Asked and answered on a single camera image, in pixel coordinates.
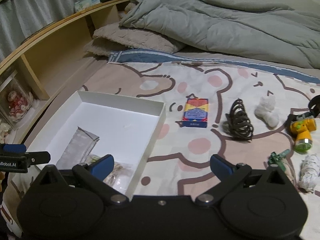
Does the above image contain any silver foil packet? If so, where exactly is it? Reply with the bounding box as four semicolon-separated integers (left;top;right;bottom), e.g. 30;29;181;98
57;126;100;167

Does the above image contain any white cardboard box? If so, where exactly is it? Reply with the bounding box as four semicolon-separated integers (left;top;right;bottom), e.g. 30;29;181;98
25;90;167;200

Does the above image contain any plain white sock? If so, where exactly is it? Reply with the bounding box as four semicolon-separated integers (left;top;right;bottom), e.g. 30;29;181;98
254;95;280;128

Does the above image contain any bear printed blanket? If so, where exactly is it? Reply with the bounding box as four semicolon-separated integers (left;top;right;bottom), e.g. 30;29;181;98
0;49;320;240

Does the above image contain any yellow headlamp flashlight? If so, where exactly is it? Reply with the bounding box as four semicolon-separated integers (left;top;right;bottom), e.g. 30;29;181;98
287;96;320;153

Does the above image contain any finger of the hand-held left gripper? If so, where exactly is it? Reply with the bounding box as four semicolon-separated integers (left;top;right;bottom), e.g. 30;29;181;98
25;151;51;166
0;144;27;153

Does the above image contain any clear doll display case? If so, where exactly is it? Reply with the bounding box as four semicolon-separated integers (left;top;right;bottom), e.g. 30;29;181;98
0;71;34;130

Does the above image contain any bed with beige sheet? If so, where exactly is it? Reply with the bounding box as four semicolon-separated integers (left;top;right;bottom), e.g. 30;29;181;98
22;0;320;140

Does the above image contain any grey duvet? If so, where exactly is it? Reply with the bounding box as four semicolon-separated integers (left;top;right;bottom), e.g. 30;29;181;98
119;0;320;69

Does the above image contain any tissue pack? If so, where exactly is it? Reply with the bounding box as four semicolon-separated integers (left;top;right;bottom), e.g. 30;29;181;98
74;0;101;12

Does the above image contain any wooden headboard shelf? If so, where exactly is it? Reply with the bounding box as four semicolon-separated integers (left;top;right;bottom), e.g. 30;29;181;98
0;0;133;143

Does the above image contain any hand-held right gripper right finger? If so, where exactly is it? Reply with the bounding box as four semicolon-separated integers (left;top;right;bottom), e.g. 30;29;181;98
195;154;288;207

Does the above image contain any grey curtain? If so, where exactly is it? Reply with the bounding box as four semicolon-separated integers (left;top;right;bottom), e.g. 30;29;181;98
0;0;108;45

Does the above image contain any dark brown hair claw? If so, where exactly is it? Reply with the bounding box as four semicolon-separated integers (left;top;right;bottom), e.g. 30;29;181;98
224;98;254;142

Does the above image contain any beige fluffy blanket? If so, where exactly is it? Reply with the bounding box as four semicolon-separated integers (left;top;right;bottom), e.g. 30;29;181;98
85;21;187;58

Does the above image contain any patterned white rolled sock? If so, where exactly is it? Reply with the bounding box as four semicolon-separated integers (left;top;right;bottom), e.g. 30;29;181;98
297;154;320;189

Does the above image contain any white shell ornament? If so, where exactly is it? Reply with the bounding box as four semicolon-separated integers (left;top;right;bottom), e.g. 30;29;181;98
0;119;12;143

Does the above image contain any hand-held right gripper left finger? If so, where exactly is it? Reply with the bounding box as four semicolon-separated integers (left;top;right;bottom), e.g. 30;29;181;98
37;154;130;207

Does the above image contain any small green clip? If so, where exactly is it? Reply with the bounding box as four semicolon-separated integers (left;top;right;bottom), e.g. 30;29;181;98
269;149;292;167

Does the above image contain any colourful card box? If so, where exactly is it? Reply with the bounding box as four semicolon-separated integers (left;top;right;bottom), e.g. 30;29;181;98
180;93;209;128

